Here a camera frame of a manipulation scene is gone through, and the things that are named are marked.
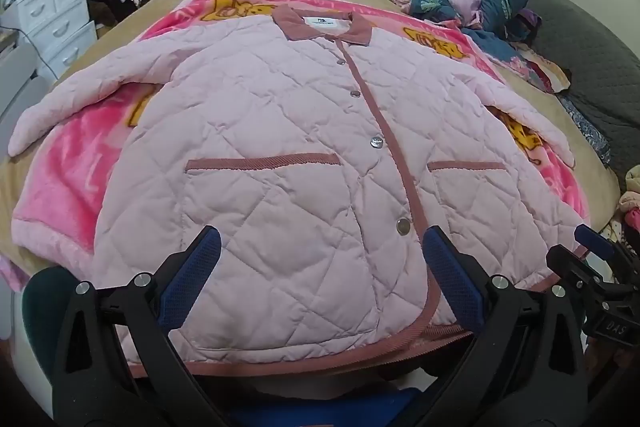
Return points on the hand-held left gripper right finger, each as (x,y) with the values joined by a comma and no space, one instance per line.
(450,272)

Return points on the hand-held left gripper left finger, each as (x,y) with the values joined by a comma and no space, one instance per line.
(192,267)

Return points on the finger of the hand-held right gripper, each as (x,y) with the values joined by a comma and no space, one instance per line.
(570,264)
(592,237)

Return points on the pink quilted jacket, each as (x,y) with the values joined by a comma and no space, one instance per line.
(280,132)

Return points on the pile of pastel clothes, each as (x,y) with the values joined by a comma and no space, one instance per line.
(631,207)

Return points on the blue patterned cloth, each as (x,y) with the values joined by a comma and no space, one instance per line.
(585,132)

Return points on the grey quilted headboard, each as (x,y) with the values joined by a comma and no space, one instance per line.
(575,37)

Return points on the light grey furniture panel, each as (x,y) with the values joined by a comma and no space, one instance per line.
(15,77)

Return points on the white drawer chest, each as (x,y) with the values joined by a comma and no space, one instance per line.
(55,22)

